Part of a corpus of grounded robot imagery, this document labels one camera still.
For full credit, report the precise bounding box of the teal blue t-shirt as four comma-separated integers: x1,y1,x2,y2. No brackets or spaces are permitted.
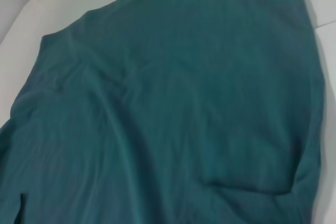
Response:
0,0,329,224

